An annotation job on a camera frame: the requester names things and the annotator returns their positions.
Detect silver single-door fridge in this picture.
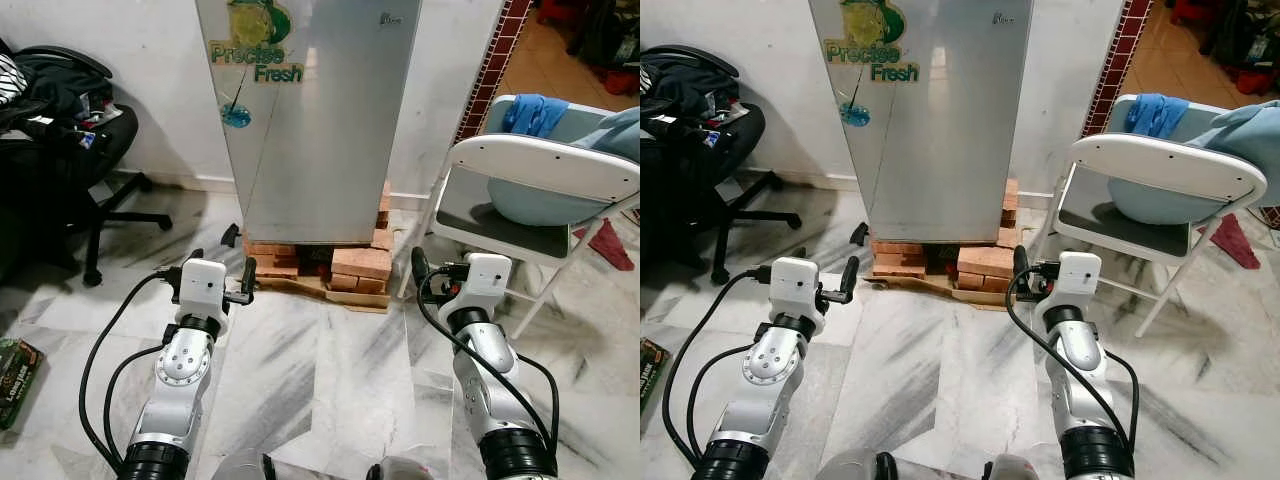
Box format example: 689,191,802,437
195,0,423,246
808,0,1033,244

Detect light blue pillow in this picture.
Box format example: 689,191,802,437
1107,100,1280,226
487,105,641,228

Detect white grey folding chair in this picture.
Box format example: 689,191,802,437
1030,93,1280,338
400,93,641,341

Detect red cloth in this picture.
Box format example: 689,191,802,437
572,218,636,272
1197,212,1261,271

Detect grey robot left leg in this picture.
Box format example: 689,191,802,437
815,449,901,480
212,449,301,480

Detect black bag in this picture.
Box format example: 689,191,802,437
0,125,81,281
640,130,716,291

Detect black office swivel chair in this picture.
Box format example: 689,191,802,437
640,45,803,286
0,45,173,288

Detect blue cloth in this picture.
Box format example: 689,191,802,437
1125,93,1191,138
500,93,571,138

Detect maroon tile door trim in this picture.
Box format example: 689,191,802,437
455,0,533,141
1082,0,1156,139

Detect black jacket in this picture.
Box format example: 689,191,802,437
645,55,741,121
12,50,116,126

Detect dark clutter pile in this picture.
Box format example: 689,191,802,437
1200,0,1280,96
568,0,641,96

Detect white striped cloth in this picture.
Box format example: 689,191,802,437
0,52,28,108

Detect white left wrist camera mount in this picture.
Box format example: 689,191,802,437
768,256,823,313
178,257,230,313

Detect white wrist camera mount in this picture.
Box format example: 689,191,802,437
178,257,230,313
768,256,823,313
1055,251,1103,309
463,253,514,309

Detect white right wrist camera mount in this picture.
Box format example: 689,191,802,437
1055,251,1103,309
463,253,514,309

